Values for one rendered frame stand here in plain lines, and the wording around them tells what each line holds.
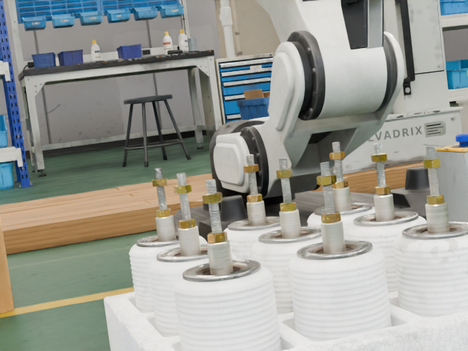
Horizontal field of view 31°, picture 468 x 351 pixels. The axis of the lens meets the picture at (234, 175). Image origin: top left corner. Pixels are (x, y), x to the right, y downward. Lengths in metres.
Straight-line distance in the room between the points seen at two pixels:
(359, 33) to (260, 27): 6.43
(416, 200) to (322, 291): 0.70
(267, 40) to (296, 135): 6.03
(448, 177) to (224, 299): 0.46
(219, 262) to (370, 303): 0.15
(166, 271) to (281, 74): 0.54
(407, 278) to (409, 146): 2.37
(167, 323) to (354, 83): 0.57
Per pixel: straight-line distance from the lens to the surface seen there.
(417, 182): 1.54
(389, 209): 1.00
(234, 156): 1.65
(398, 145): 3.22
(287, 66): 1.32
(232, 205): 1.41
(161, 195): 1.03
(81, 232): 2.82
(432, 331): 0.83
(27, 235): 2.80
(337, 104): 1.33
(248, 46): 7.35
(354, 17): 0.98
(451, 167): 1.14
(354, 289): 0.82
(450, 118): 3.33
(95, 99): 9.29
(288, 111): 1.36
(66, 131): 9.25
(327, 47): 1.32
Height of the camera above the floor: 0.42
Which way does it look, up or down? 5 degrees down
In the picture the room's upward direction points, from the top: 7 degrees counter-clockwise
